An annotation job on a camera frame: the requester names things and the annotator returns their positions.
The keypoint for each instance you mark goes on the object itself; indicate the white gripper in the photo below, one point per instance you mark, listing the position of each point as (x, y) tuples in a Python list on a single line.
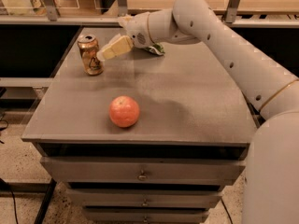
[(137, 29)]

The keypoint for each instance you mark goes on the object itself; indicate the orange soda can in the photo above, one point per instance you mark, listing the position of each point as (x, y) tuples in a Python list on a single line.
[(88, 48)]

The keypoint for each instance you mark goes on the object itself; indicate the red apple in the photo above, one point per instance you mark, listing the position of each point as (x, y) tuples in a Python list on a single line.
[(124, 111)]

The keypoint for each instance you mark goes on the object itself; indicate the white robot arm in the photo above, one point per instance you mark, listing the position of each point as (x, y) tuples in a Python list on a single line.
[(271, 192)]

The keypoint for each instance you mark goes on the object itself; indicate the green chip bag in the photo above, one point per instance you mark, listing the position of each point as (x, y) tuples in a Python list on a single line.
[(156, 49)]

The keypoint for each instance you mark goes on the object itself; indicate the grey drawer cabinet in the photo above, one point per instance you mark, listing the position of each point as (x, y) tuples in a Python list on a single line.
[(189, 109)]

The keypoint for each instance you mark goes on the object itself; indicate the top drawer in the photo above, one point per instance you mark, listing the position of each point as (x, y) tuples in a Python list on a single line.
[(143, 170)]

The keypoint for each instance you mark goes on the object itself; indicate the drawer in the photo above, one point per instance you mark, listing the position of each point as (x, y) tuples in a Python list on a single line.
[(145, 216), (144, 198), (143, 170)]

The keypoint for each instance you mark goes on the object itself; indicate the middle drawer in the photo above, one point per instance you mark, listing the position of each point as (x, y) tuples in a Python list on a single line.
[(144, 198)]

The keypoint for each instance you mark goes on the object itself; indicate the bottom drawer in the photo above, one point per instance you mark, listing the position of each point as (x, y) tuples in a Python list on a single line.
[(145, 216)]

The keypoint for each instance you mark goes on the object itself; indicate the metal railing frame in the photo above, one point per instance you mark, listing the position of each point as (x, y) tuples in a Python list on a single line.
[(235, 13)]

